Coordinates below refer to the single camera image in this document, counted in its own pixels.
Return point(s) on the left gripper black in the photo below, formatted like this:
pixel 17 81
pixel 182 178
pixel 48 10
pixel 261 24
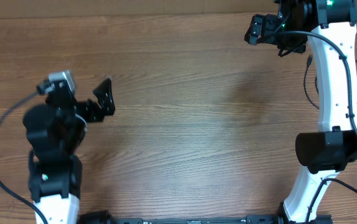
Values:
pixel 106 103

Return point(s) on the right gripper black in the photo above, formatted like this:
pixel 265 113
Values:
pixel 298 46

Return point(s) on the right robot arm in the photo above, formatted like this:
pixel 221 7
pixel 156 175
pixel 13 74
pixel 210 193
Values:
pixel 328 27

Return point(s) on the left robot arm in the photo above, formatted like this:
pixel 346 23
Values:
pixel 55 129

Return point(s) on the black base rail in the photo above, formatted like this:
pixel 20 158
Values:
pixel 104 217

